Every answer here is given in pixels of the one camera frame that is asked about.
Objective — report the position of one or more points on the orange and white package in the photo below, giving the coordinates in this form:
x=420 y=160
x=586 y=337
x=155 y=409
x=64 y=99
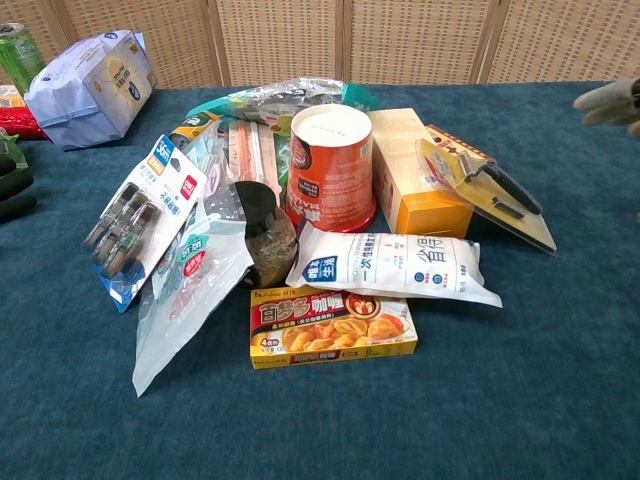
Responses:
x=9 y=96

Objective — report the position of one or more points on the silver and green snack bag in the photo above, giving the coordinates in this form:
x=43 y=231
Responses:
x=295 y=102

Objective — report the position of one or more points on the green drink can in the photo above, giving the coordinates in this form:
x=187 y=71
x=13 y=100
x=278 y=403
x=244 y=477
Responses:
x=19 y=55

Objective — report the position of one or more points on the light blue paper bag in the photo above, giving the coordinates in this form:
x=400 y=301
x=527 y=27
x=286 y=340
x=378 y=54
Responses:
x=92 y=90

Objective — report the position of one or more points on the red instant noodle cup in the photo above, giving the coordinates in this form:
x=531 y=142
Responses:
x=327 y=167

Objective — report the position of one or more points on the white disposable gloves bag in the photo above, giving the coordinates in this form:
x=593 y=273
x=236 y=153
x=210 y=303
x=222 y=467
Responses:
x=395 y=267

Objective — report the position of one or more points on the red snack package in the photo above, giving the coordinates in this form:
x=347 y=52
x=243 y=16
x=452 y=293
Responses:
x=20 y=124

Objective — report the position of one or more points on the clear plastic toothbrush package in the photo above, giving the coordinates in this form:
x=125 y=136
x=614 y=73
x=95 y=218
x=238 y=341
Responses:
x=245 y=145

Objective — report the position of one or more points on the peeler on yellow card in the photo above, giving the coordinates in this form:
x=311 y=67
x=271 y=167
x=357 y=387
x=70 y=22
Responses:
x=487 y=182

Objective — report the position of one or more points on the clear plastic resealable bag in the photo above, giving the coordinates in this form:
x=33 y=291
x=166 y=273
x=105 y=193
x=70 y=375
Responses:
x=185 y=305

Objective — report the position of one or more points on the woven folding screen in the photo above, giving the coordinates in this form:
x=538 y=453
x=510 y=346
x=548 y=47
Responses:
x=320 y=40

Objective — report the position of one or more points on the green transparent package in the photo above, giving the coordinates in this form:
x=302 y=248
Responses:
x=11 y=147

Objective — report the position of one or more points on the correction tape blister card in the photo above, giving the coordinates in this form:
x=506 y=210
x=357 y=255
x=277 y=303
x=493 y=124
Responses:
x=140 y=220

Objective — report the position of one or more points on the yellow curry roux box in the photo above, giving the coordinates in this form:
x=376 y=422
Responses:
x=332 y=327

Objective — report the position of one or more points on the tan and orange carton box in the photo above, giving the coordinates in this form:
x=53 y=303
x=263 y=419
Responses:
x=407 y=172

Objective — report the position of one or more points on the left robot hand black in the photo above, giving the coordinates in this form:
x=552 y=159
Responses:
x=14 y=187

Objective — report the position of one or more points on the right robot hand white glove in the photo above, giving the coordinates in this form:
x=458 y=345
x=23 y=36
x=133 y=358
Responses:
x=605 y=102

